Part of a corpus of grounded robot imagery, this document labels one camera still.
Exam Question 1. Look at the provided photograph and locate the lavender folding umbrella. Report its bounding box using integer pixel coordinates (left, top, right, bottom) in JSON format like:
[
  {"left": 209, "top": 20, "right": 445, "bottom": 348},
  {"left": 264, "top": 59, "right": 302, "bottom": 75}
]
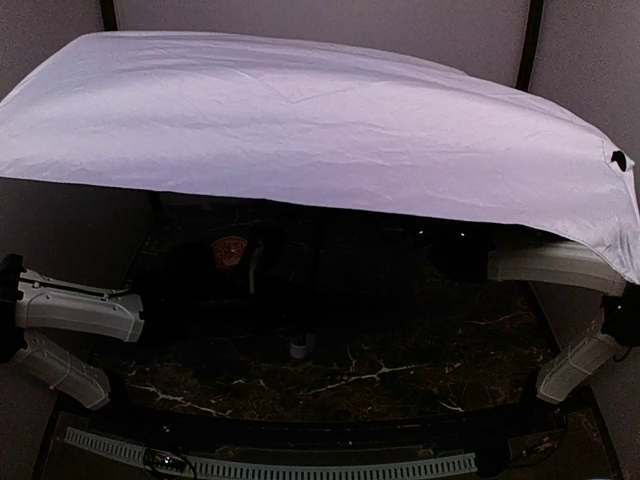
[{"left": 1, "top": 31, "right": 639, "bottom": 283}]

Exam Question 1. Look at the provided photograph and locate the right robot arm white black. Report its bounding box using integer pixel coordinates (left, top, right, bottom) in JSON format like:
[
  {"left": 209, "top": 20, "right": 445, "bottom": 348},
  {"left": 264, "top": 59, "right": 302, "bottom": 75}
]
[{"left": 487, "top": 241, "right": 639, "bottom": 404}]

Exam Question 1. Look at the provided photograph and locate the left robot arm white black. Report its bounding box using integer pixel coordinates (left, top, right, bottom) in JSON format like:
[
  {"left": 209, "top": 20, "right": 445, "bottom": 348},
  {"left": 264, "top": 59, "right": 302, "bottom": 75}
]
[{"left": 1, "top": 254, "right": 145, "bottom": 410}]

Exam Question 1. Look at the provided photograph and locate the red patterned plate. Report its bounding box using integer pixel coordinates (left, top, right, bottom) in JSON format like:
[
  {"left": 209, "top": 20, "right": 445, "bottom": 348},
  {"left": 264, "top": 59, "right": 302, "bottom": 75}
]
[{"left": 211, "top": 236, "right": 247, "bottom": 270}]

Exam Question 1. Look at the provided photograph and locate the grey slotted cable duct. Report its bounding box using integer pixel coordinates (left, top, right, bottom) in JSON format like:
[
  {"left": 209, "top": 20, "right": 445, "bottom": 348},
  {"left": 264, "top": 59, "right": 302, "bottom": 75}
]
[{"left": 64, "top": 427, "right": 478, "bottom": 479}]

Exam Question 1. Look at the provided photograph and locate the black front table rail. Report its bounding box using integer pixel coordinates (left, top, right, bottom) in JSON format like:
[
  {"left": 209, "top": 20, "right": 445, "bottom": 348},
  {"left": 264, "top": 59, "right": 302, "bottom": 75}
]
[{"left": 57, "top": 388, "right": 593, "bottom": 452}]

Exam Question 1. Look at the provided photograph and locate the right black corner post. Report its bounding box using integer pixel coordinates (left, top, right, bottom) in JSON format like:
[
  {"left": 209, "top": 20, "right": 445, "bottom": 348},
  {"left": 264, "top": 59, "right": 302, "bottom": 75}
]
[{"left": 515, "top": 0, "right": 545, "bottom": 92}]

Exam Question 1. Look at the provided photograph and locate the black corner post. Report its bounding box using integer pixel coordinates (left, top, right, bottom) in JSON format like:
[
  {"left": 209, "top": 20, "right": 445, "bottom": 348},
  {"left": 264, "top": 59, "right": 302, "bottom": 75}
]
[
  {"left": 515, "top": 0, "right": 545, "bottom": 92},
  {"left": 99, "top": 0, "right": 119, "bottom": 31}
]

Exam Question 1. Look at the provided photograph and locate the left black corner post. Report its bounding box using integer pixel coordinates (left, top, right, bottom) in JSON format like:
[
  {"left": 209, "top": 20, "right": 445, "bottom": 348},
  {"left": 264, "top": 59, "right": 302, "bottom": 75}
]
[{"left": 99, "top": 0, "right": 119, "bottom": 31}]

